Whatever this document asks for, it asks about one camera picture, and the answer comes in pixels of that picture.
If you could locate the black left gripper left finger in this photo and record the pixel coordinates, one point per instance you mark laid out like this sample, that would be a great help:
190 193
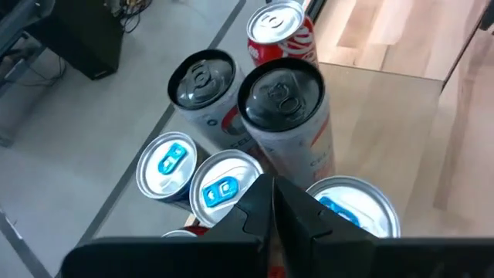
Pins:
173 258

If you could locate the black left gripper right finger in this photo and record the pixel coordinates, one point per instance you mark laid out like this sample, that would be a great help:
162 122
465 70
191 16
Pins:
366 258

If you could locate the slim silver beverage can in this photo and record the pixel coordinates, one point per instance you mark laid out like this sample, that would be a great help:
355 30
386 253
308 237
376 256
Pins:
359 204
224 185
166 166

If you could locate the Celsius Peach Vibe can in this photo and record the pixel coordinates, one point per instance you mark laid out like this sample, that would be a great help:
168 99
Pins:
204 89
285 108

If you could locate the Coca-Cola Star Wars can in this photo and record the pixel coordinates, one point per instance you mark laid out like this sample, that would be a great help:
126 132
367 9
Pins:
281 31

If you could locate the black aluminium table frame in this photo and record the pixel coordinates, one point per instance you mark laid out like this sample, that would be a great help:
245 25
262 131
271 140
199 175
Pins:
316 7

